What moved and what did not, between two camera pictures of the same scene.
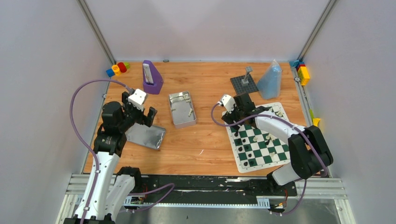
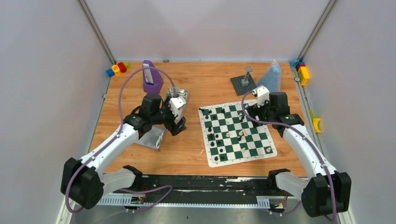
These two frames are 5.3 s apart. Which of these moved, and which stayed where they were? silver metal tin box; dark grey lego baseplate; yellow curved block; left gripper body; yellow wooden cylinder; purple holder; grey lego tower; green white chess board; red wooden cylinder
Moved: green white chess board; silver metal tin box; left gripper body
Stayed: grey lego tower; yellow curved block; yellow wooden cylinder; dark grey lego baseplate; purple holder; red wooden cylinder
